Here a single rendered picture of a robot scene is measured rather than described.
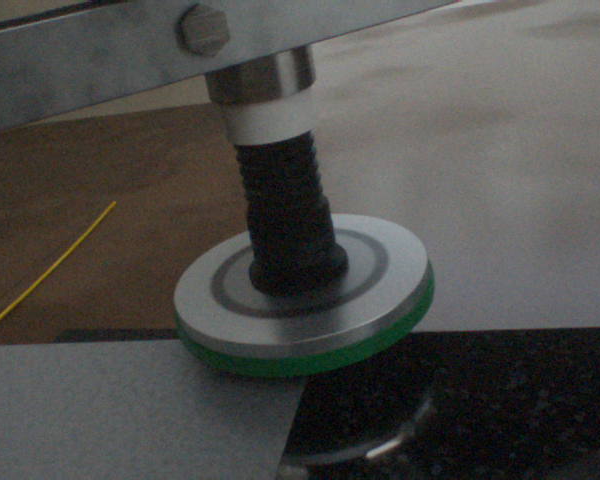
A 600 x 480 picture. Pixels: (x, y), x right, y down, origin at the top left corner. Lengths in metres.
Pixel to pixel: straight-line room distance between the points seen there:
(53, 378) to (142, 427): 0.13
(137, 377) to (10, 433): 0.10
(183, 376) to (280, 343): 0.12
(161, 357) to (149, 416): 0.08
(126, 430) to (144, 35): 0.28
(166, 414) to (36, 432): 0.10
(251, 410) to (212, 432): 0.03
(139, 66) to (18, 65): 0.06
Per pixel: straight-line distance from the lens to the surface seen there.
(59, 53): 0.38
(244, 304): 0.49
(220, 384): 0.51
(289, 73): 0.44
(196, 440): 0.47
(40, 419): 0.55
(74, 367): 0.60
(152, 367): 0.56
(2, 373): 0.63
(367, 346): 0.45
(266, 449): 0.45
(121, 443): 0.49
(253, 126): 0.44
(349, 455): 0.43
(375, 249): 0.53
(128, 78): 0.38
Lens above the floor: 1.13
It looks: 25 degrees down
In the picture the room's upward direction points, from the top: 11 degrees counter-clockwise
